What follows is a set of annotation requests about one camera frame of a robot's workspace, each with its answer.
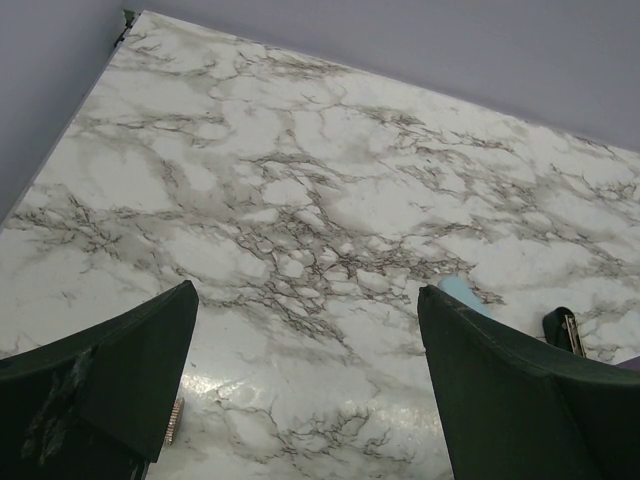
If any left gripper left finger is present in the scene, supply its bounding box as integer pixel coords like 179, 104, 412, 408
1, 281, 199, 479

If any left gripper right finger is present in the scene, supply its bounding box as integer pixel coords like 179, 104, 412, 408
417, 285, 639, 479

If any black stapler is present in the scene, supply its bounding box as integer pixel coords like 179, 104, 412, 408
542, 307, 586, 357

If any light blue stapler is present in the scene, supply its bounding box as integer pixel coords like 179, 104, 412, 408
437, 275, 493, 318

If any glitter tube with black cap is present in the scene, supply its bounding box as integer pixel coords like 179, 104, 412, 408
163, 397, 185, 446

